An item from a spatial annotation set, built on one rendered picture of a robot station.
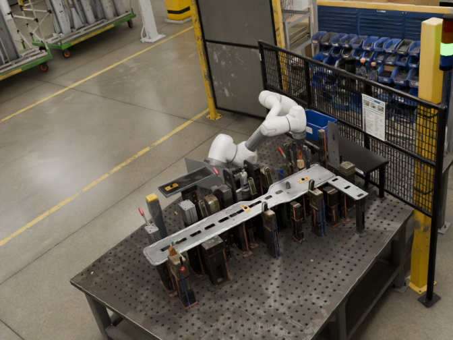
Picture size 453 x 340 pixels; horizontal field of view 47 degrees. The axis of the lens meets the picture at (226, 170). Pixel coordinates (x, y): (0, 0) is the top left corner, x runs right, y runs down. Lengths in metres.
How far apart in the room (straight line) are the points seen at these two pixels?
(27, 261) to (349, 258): 3.10
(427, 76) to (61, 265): 3.48
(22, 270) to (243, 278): 2.49
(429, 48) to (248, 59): 3.15
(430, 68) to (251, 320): 1.76
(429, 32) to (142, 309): 2.31
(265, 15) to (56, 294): 3.37
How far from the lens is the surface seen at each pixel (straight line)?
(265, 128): 3.27
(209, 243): 3.14
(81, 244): 5.23
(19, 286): 5.08
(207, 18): 6.27
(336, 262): 3.40
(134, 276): 3.58
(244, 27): 5.92
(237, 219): 3.33
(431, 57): 3.23
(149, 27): 10.34
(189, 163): 4.18
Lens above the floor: 3.02
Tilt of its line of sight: 32 degrees down
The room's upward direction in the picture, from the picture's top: 10 degrees counter-clockwise
